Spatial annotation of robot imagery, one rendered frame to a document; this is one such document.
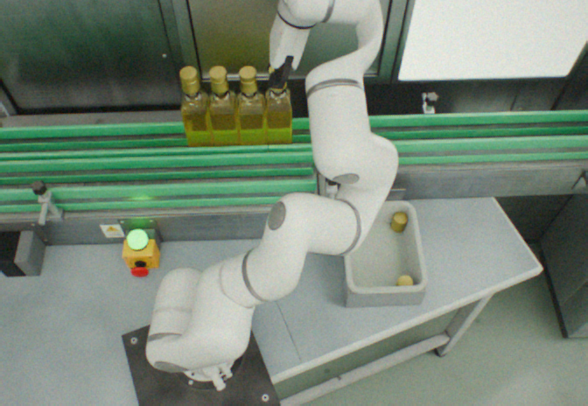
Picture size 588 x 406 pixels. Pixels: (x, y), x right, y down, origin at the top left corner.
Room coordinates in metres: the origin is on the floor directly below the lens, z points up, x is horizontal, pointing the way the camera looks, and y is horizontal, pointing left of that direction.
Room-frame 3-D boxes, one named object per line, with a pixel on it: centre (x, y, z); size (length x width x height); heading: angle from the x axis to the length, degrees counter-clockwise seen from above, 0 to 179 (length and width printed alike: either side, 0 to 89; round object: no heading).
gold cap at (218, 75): (0.80, 0.14, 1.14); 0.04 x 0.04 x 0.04
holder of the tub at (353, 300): (0.62, -0.20, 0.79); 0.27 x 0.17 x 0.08; 2
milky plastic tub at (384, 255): (0.59, -0.20, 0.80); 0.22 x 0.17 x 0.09; 2
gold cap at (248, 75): (0.80, 0.08, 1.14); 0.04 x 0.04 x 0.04
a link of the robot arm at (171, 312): (0.37, 0.18, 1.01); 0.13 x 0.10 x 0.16; 176
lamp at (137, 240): (0.60, 0.34, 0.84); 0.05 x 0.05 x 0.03
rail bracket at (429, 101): (0.90, -0.32, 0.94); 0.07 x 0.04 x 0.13; 2
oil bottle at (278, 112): (0.81, 0.03, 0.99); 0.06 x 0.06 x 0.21; 2
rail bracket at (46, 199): (0.61, 0.51, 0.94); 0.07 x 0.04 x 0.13; 2
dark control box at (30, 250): (0.59, 0.62, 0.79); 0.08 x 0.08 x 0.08; 2
